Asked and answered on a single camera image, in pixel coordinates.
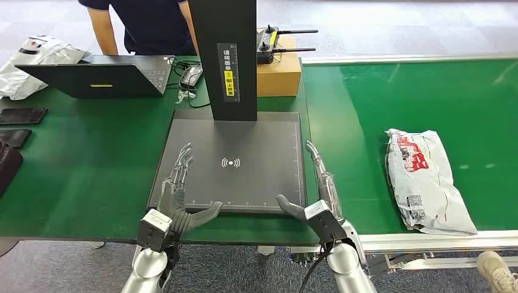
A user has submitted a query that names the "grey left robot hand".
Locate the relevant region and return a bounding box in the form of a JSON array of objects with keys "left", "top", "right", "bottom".
[{"left": 158, "top": 142, "right": 224, "bottom": 236}]

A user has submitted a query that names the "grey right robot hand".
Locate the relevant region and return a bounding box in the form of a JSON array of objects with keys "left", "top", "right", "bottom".
[{"left": 275, "top": 140, "right": 345, "bottom": 223}]

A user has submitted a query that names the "grey red-printed poly mailer package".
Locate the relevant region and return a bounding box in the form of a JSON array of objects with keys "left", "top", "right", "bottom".
[{"left": 384, "top": 128, "right": 479, "bottom": 237}]

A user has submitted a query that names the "black scanning machine with column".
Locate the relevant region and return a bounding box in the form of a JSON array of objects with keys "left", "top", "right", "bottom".
[{"left": 147, "top": 0, "right": 307, "bottom": 215}]

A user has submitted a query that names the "brown cardboard box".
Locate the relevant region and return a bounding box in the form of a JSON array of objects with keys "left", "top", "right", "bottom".
[{"left": 256, "top": 35, "right": 303, "bottom": 98}]

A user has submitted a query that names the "green conveyor belt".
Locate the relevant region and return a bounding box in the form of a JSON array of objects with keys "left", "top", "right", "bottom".
[{"left": 301, "top": 58, "right": 518, "bottom": 236}]

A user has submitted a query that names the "small crumpled clear plastic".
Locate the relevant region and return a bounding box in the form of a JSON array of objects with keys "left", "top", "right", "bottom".
[{"left": 175, "top": 89, "right": 197, "bottom": 104}]

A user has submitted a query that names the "black power adapter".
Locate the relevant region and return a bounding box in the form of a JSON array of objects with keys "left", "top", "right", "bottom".
[{"left": 179, "top": 64, "right": 203, "bottom": 90}]

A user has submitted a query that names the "black laptop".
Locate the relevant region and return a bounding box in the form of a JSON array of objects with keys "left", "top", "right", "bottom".
[{"left": 15, "top": 54, "right": 175, "bottom": 99}]

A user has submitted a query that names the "black remote controller with antennas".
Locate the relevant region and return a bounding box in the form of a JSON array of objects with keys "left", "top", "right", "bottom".
[{"left": 257, "top": 24, "right": 319, "bottom": 65}]

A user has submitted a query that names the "black flat rectangular pad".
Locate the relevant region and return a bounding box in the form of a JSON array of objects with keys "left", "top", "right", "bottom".
[
  {"left": 0, "top": 129, "right": 32, "bottom": 149},
  {"left": 0, "top": 107, "right": 48, "bottom": 125}
]

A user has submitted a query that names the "person's pale shoe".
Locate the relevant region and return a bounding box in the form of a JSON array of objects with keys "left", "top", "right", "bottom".
[{"left": 476, "top": 250, "right": 518, "bottom": 293}]

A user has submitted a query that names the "white crumpled poly mailer bag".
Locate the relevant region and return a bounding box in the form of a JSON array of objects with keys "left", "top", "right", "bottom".
[{"left": 0, "top": 35, "right": 90, "bottom": 101}]

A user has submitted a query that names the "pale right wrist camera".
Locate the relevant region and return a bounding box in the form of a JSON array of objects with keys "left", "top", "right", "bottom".
[{"left": 304, "top": 200, "right": 348, "bottom": 245}]

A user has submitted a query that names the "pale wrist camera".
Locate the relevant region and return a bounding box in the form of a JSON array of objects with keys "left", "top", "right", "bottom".
[
  {"left": 304, "top": 200, "right": 348, "bottom": 245},
  {"left": 137, "top": 209, "right": 174, "bottom": 252}
]

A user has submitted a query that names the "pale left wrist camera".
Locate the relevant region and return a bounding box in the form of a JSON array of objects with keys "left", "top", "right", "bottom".
[{"left": 137, "top": 209, "right": 174, "bottom": 252}]

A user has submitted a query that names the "black cable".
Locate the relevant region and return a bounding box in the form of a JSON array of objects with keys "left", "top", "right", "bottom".
[{"left": 166, "top": 56, "right": 211, "bottom": 109}]

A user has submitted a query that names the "aluminium conveyor frame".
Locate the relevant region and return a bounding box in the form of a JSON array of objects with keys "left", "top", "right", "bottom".
[{"left": 283, "top": 52, "right": 518, "bottom": 278}]

